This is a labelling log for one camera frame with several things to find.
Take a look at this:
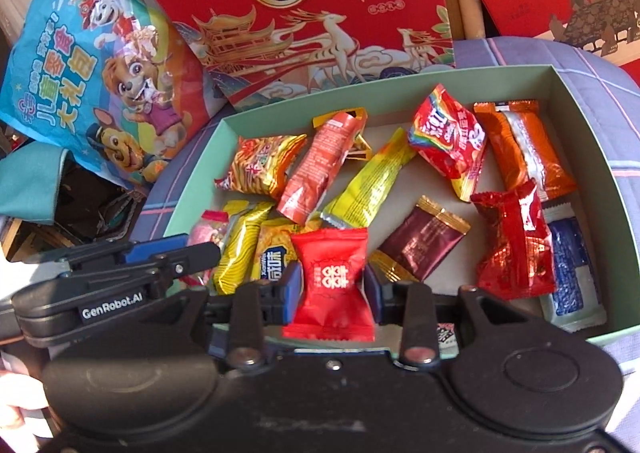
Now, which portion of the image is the green cardboard box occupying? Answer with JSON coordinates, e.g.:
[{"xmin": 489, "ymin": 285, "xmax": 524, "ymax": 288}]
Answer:
[{"xmin": 164, "ymin": 64, "xmax": 640, "ymax": 351}]

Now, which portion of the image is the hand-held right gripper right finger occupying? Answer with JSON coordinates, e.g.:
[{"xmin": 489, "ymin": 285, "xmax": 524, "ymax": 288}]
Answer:
[{"xmin": 364, "ymin": 265, "xmax": 502, "ymax": 370}]

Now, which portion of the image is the blue and white packet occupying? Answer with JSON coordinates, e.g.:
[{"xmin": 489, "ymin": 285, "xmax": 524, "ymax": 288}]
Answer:
[{"xmin": 539, "ymin": 202, "xmax": 608, "ymax": 331}]

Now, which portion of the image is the yellow packet with blue label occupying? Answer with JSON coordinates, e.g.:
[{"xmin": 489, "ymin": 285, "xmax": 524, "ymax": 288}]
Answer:
[{"xmin": 254, "ymin": 217, "xmax": 323, "ymax": 286}]

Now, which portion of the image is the long yellow snack packet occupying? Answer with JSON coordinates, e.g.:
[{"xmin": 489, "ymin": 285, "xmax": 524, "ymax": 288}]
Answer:
[{"xmin": 320, "ymin": 127, "xmax": 418, "ymax": 230}]

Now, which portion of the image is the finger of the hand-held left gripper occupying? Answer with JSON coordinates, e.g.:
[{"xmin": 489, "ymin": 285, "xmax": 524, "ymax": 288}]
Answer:
[
  {"xmin": 57, "ymin": 242, "xmax": 222, "ymax": 286},
  {"xmin": 22, "ymin": 232, "xmax": 192, "ymax": 268}
]

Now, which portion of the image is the small yellow candy packet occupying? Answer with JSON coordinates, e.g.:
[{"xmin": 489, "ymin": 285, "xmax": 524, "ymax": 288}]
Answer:
[{"xmin": 312, "ymin": 106, "xmax": 374, "ymax": 160}]

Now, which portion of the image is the packet with square code print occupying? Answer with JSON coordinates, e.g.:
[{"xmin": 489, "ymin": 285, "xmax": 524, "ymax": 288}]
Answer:
[{"xmin": 434, "ymin": 322, "xmax": 460, "ymax": 360}]

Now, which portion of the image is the gold-edged brown packet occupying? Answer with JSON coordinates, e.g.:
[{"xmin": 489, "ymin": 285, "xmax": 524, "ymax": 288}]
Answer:
[{"xmin": 367, "ymin": 250, "xmax": 420, "ymax": 285}]

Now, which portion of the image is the yellow striped snack packet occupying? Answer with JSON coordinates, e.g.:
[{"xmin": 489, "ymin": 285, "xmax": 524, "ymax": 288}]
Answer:
[{"xmin": 212, "ymin": 200, "xmax": 276, "ymax": 297}]

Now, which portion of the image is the orange-red striped snack packet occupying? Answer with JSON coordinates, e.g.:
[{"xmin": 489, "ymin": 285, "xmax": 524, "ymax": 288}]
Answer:
[{"xmin": 214, "ymin": 134, "xmax": 308, "ymax": 200}]

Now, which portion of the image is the teal cloth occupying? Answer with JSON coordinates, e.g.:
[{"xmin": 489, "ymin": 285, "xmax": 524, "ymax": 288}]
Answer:
[{"xmin": 0, "ymin": 140, "xmax": 71, "ymax": 226}]

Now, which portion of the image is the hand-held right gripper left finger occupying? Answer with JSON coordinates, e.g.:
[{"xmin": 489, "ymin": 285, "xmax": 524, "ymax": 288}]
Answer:
[{"xmin": 200, "ymin": 262, "xmax": 304, "ymax": 370}]

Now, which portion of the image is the red rainbow snack packet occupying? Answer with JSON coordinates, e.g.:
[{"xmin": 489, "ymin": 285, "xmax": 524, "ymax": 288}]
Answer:
[{"xmin": 407, "ymin": 83, "xmax": 489, "ymax": 202}]

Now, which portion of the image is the orange packet with silver stripe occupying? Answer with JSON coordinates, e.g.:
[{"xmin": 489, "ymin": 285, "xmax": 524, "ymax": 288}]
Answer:
[{"xmin": 472, "ymin": 100, "xmax": 579, "ymax": 202}]

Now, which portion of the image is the blue cartoon snack bag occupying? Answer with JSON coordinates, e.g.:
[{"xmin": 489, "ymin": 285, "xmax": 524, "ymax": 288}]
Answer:
[{"xmin": 0, "ymin": 0, "xmax": 231, "ymax": 194}]

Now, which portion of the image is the red candy packet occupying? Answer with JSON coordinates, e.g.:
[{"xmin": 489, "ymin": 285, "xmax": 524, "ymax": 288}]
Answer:
[{"xmin": 282, "ymin": 227, "xmax": 377, "ymax": 343}]

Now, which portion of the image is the pink cartoon candy packet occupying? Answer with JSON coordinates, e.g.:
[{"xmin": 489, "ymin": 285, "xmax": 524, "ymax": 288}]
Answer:
[{"xmin": 191, "ymin": 212, "xmax": 235, "ymax": 286}]

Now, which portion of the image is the dark maroon snack packet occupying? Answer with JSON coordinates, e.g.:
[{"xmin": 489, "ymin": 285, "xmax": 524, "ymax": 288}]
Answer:
[{"xmin": 377, "ymin": 195, "xmax": 472, "ymax": 283}]

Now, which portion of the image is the red gift bag with deer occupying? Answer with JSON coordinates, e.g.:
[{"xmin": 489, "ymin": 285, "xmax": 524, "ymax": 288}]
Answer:
[{"xmin": 150, "ymin": 0, "xmax": 457, "ymax": 114}]

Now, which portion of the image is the person's left hand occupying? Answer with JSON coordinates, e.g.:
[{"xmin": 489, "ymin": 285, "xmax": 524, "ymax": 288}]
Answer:
[{"xmin": 0, "ymin": 372, "xmax": 53, "ymax": 440}]

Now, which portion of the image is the red foil snack packet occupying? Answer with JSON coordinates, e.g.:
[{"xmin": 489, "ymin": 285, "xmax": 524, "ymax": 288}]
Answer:
[{"xmin": 470, "ymin": 180, "xmax": 557, "ymax": 302}]

